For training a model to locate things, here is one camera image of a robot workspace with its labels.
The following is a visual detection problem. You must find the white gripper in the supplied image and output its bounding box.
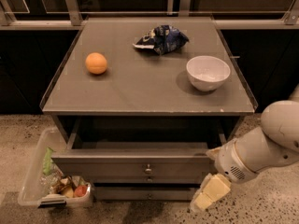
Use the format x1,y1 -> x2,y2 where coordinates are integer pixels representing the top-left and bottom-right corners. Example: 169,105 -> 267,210
190,138 -> 258,213

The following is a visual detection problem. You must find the grey top drawer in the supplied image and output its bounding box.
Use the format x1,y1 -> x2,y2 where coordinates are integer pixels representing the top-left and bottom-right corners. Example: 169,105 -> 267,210
52,117 -> 225,182

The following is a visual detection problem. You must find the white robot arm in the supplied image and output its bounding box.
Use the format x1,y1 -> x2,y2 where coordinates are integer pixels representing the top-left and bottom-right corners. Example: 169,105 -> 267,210
190,98 -> 299,213

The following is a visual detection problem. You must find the grey drawer cabinet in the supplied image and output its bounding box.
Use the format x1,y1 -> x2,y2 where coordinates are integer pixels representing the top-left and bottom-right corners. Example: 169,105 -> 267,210
41,17 -> 257,189

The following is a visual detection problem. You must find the grey middle drawer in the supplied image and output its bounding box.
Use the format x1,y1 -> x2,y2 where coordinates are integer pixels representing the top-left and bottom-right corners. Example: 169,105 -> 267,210
94,175 -> 204,185

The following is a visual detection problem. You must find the white ceramic bowl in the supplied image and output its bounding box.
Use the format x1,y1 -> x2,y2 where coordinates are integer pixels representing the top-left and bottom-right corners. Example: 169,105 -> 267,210
186,55 -> 231,91

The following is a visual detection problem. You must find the red apple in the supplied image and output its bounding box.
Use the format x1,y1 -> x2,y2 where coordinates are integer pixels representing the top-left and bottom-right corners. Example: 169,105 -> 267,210
74,185 -> 87,197

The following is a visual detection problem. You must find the blue crumpled chip bag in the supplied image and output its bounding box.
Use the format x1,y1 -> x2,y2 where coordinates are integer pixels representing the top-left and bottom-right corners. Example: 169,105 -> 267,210
134,25 -> 189,55

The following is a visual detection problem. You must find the yellow food item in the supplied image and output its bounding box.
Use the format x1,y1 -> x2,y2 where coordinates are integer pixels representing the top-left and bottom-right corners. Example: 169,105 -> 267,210
61,186 -> 74,198

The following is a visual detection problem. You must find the orange fruit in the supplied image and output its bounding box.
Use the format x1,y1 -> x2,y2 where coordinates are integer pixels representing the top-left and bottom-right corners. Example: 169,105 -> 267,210
85,52 -> 107,75

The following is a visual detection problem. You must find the green snack packet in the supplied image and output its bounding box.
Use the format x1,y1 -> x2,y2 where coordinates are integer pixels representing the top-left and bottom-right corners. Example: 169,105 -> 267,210
43,147 -> 53,175

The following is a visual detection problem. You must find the clear plastic bin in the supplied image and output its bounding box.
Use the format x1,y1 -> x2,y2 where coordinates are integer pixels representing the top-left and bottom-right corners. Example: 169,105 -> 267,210
18,127 -> 93,208

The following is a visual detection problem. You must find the metal railing frame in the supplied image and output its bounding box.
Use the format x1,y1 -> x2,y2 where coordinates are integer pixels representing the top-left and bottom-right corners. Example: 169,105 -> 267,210
1,0 -> 298,25

